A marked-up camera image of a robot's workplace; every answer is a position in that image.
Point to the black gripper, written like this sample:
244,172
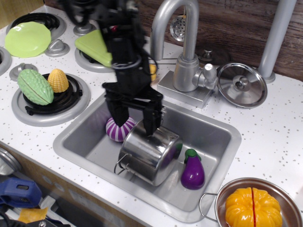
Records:
133,90

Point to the stainless steel pot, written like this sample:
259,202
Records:
150,158

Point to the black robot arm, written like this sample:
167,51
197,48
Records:
123,34

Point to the silver sink basin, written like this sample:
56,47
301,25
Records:
86,143

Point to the steel pot lid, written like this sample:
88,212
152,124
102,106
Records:
241,85

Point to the purple white striped onion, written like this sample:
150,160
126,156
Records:
117,133

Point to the yellow toy bell pepper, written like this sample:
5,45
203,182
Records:
153,70

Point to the silver toy faucet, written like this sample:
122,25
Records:
188,83

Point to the front left stove burner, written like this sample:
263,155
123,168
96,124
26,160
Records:
65,106

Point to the stove burner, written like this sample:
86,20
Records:
84,62
54,23
65,106
5,60

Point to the back right stove burner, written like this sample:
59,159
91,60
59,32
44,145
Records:
84,62

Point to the green cutting board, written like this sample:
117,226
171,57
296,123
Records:
93,45

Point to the purple toy eggplant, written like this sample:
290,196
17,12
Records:
193,176

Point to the yellow toy corn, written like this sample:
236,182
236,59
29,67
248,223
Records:
58,81

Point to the red toy pepper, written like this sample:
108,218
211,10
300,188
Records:
113,29

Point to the perforated steel strainer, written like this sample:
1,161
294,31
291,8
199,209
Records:
177,28

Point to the grey stove knob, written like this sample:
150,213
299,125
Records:
57,48
83,30
13,74

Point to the green bitter gourd toy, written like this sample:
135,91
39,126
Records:
35,87

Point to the back left stove burner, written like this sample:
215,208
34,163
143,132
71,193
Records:
54,23

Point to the light green plate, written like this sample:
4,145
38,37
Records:
28,39

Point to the silver round knob lower left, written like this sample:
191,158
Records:
8,164

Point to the far left stove burner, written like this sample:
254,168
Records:
5,60

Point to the orange toy pumpkin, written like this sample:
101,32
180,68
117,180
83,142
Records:
252,207

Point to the blue clamp tool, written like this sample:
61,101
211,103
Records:
19,193

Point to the yellow tape piece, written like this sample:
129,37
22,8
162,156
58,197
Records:
28,215

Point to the grey vertical pole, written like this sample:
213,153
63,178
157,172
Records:
275,39

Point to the steel bowl with handle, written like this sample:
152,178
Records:
291,214

